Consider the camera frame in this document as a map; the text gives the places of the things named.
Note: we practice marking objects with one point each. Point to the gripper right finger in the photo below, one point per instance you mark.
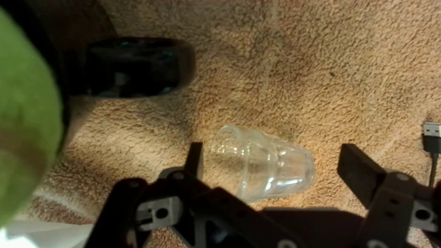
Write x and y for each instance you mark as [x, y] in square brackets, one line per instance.
[382, 196]

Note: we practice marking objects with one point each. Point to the clear glass cup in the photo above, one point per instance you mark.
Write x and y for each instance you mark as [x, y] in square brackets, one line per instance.
[265, 163]

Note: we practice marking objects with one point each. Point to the green ball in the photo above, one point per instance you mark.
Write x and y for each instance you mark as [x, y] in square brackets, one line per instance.
[24, 120]

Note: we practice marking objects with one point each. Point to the tan fleece blanket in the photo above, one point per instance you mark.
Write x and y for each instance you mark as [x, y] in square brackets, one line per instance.
[275, 86]

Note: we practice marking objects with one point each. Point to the black round container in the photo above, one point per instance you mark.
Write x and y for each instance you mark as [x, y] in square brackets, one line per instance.
[132, 67]

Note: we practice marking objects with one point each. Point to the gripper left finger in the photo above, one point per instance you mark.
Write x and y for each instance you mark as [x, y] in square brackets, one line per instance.
[193, 206]

